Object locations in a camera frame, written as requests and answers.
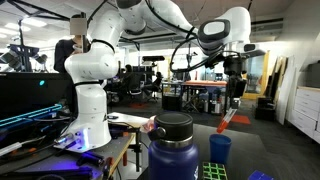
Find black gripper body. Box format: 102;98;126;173
222;55;248;100

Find red marker with white end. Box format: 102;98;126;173
216;106;238;135

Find blue plastic cup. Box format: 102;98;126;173
208;133;233;165

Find silver metal canister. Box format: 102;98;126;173
213;99;223;115

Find orange floor mat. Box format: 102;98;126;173
221;113;252;126

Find yellow framed door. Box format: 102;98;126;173
242;50;270;100

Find black box on floor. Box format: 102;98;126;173
254;96;277;122

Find orange topped work table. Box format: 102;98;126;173
180;79;229;114

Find wooden leaning boards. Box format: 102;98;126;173
264;55;288;101

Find white leaning board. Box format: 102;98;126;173
275;55;296;126

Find black cabinet under desk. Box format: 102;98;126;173
161;92;184;112

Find white drawer cabinet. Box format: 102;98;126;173
288;85;320;144

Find green grid rack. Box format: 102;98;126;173
200;161;229;180

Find blue puzzle cube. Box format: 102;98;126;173
248;170;275;180

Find small seated person in black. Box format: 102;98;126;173
145;71;164;102

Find dark bin on cabinet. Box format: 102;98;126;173
305;61;320;89

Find navy bottle with black lid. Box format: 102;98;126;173
147;111;200;180

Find black bar on stand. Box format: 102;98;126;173
141;55;166;63

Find pink crumpled wrapper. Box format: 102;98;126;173
139;115;157;133

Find red floor mat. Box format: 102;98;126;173
128;102;150;110

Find seated person on office chair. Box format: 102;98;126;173
119;64;145;104

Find wooden edged robot table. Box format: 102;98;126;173
0;131;137;180

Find standing person in black shirt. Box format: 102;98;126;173
53;13;90;118

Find black computer monitor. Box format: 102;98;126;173
0;71;74;118

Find black cable on robot arm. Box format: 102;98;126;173
87;0;234;74

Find blue lit cable channel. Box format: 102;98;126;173
0;103;64;128

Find black camera light rig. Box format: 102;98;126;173
0;19;48;73

